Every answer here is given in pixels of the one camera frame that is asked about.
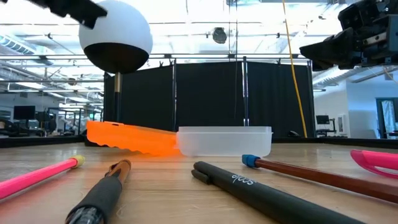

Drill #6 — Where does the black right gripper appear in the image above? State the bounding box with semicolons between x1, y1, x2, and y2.
300;0;398;72

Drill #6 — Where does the pink pen with clip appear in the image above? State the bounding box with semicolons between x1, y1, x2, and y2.
350;149;398;180

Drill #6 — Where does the brown pencil with blue eraser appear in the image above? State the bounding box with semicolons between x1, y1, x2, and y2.
241;154;398;205

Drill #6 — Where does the pink pencil with yellow eraser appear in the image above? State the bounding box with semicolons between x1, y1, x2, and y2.
0;154;86;200

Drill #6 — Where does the clear plastic supply box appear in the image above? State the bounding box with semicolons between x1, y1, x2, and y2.
176;126;274;158

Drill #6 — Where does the white globe table lamp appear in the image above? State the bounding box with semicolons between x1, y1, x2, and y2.
78;0;154;124

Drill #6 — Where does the small black computer monitor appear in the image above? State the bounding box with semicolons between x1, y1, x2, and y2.
315;114;331;126

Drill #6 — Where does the black partition curtain panel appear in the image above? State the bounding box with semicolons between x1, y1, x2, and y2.
104;65;175;131
175;61;245;128
247;61;315;138

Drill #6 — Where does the round dark ceiling fixture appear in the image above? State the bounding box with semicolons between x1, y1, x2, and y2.
212;27;228;45

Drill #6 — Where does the black pen with white print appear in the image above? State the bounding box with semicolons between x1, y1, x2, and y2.
191;161;366;224

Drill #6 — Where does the pen with black rubber grip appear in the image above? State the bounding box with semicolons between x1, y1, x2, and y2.
65;159;132;224

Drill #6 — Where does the yellow cable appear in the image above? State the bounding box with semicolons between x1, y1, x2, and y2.
282;0;308;139

